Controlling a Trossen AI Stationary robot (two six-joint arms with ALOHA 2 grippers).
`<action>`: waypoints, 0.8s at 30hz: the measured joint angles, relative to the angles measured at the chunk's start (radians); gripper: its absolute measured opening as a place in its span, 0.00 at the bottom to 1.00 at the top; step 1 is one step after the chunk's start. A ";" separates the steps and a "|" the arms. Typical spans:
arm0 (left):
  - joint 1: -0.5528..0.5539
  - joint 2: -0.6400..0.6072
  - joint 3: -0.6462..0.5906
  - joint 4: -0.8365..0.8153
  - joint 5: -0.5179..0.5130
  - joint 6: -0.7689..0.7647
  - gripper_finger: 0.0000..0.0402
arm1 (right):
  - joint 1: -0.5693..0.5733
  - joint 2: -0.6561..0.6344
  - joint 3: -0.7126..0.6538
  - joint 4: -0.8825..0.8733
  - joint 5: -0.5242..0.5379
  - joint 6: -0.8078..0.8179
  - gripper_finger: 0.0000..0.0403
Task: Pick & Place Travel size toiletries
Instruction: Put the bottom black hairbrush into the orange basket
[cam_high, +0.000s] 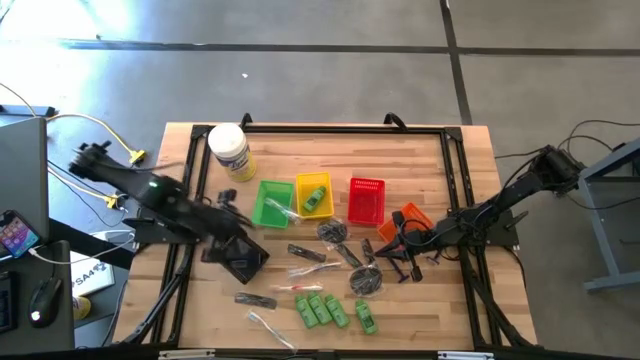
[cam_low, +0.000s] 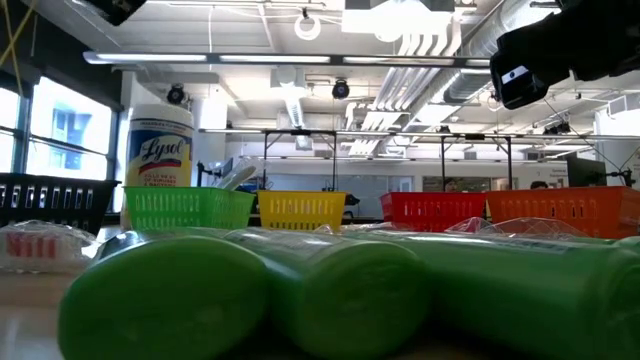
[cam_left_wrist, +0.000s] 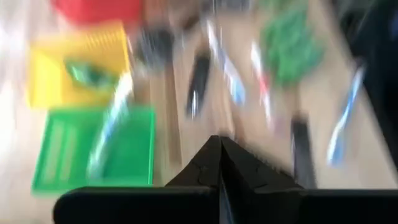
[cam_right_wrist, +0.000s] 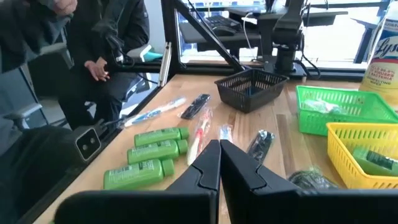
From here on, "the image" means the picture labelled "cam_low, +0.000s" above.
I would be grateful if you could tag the small monitor on arm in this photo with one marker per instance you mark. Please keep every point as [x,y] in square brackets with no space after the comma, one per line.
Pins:
[200,175]

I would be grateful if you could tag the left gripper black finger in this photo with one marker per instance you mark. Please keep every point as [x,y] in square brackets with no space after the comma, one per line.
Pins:
[117,10]

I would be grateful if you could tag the white toothbrush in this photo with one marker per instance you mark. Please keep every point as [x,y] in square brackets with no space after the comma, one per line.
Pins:
[240,175]

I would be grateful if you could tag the white item in clear wrap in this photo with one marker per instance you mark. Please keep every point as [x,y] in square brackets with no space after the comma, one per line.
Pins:
[112,242]

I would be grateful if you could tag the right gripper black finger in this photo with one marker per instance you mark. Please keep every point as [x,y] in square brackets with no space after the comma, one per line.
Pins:
[517,90]
[535,50]

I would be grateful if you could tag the yellow plastic basket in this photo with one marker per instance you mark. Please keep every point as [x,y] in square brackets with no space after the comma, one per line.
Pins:
[300,210]

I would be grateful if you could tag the clear toiletry item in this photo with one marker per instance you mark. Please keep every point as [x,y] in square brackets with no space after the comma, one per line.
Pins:
[530,227]
[350,229]

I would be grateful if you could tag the black computer monitor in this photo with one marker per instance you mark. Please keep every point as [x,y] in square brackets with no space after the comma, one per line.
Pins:
[585,172]

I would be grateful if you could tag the orange plastic basket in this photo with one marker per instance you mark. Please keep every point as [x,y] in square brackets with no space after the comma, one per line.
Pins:
[565,210]

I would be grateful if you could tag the black frame stand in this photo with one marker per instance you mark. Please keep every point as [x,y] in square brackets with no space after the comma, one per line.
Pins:
[443,165]
[265,160]

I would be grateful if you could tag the small black rig device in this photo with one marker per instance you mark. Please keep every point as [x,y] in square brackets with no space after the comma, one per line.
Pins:
[557,128]

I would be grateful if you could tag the person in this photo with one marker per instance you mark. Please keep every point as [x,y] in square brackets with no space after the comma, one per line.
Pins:
[450,185]
[539,185]

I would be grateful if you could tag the Lysol wipes canister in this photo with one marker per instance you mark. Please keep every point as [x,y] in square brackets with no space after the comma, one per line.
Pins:
[160,160]

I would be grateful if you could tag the red print item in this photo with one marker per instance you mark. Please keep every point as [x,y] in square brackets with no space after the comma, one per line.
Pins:
[40,247]

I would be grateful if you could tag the white ceiling conduits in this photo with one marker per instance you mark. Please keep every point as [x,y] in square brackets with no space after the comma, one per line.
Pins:
[415,85]

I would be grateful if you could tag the red plastic basket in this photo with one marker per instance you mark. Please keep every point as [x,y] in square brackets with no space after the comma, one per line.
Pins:
[432,210]

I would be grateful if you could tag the overhead light bar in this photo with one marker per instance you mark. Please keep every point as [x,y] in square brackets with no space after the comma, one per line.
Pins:
[275,58]

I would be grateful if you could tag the green plastic basket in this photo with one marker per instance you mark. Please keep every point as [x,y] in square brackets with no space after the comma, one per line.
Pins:
[185,207]

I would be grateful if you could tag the green travel size bottle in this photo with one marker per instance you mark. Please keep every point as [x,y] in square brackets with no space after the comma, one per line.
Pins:
[525,295]
[160,305]
[350,305]
[629,243]

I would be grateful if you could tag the small black background object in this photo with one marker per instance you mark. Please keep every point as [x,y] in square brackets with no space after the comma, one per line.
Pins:
[351,200]

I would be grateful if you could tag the black plastic basket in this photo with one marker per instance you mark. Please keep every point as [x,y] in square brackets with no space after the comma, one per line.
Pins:
[50,200]

